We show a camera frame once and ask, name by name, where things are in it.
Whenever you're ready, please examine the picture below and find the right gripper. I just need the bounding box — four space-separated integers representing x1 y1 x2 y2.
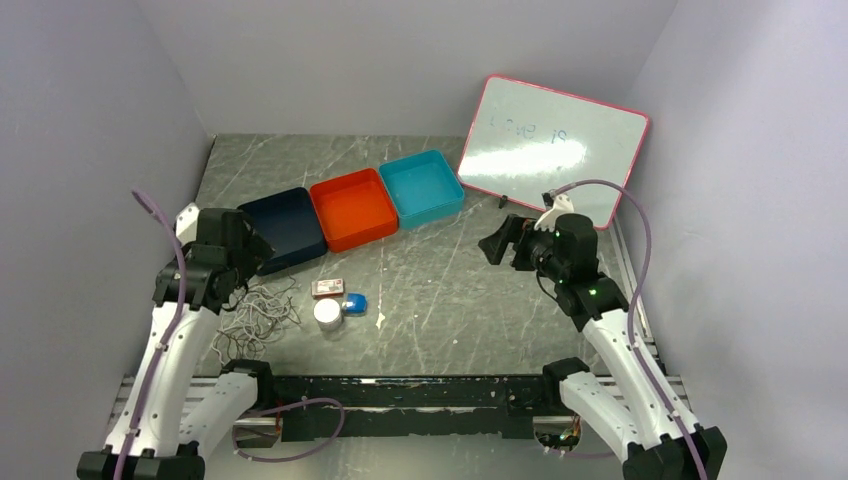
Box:
478 213 568 282

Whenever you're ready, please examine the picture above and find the brown cable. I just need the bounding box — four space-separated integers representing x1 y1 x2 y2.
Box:
211 284 299 362

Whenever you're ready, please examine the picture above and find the white cable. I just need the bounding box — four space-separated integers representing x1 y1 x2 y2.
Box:
228 274 303 346

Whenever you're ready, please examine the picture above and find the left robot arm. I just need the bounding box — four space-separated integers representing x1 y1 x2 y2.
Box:
76 205 277 479

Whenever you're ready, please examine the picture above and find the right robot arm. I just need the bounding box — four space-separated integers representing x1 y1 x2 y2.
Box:
478 213 728 479

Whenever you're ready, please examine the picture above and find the dark navy square tray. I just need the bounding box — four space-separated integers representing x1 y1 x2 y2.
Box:
238 187 328 276

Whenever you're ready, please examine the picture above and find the red white small box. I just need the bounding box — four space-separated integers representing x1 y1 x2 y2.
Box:
311 278 345 299

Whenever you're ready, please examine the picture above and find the clear round clip jar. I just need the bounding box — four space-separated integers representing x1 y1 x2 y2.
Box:
313 298 343 331

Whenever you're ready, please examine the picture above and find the pink framed whiteboard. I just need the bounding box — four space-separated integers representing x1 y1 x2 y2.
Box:
458 74 651 230

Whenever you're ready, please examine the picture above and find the orange square tray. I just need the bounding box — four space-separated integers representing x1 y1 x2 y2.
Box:
309 168 399 253

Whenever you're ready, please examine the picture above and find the blue small stapler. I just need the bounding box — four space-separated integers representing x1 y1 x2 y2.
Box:
342 293 368 316

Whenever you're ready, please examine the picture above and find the teal square tray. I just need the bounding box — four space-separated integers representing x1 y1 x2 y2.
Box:
377 150 465 230

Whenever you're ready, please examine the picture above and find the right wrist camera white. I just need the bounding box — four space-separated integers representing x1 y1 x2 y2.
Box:
533 192 575 232

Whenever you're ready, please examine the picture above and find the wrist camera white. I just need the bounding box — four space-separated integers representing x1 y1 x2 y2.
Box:
175 202 200 245
533 192 575 232

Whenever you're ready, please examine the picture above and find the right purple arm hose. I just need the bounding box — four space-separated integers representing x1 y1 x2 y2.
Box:
543 178 710 480

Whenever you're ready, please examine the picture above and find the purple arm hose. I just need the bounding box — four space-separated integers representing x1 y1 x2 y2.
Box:
119 188 188 480
543 178 710 480

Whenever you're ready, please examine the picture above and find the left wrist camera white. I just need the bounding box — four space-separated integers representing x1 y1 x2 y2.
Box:
175 202 200 245

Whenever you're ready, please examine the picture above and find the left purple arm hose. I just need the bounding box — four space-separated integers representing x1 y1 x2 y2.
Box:
119 188 188 480

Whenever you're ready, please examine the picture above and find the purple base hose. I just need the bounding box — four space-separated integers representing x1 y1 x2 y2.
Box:
231 398 347 464

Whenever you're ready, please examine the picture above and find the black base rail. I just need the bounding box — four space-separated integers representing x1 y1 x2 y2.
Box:
275 374 572 442

